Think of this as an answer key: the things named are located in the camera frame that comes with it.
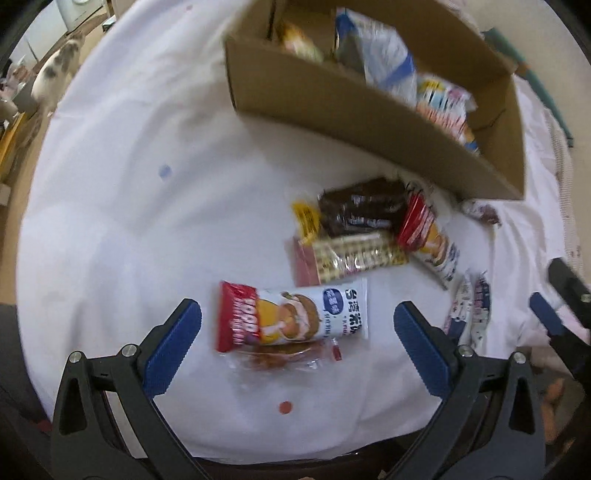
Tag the yellow snack bag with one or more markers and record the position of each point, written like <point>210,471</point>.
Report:
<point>295,41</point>

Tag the yellow checkered wafer pack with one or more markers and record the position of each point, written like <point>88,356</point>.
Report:
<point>326,260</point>

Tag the dark chocolate snack pack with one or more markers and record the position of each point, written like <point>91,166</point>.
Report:
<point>379,204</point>

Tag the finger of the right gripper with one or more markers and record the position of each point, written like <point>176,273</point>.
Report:
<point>568,346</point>
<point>571,289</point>

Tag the blue white chip bag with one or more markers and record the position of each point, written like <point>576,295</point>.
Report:
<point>377,52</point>

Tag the white blue patterned snack pack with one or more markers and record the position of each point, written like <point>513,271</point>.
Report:
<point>470,314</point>

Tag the white orange striped snack bag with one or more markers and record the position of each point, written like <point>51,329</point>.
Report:
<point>447,106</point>

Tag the brown cardboard box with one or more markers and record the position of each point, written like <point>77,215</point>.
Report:
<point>330,99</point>

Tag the spotted white cat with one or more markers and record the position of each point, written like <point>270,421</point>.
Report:
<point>51,80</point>

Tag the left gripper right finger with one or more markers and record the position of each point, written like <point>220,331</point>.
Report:
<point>488,424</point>

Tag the small yellow candy packet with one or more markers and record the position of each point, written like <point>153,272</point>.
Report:
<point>308,220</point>

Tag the white table cloth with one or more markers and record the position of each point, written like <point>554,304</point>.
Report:
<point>151,188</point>

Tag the white maroon candy wrapper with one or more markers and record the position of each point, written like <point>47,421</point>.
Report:
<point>481,211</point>

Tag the green rolled mat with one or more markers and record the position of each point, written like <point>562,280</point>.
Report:
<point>502,45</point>

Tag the red white bun snack pack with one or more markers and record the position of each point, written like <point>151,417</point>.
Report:
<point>255,317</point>

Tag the clear sausage snack packet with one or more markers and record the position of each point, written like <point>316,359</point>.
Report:
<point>297,356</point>

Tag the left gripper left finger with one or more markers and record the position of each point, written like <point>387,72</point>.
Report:
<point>105,422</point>

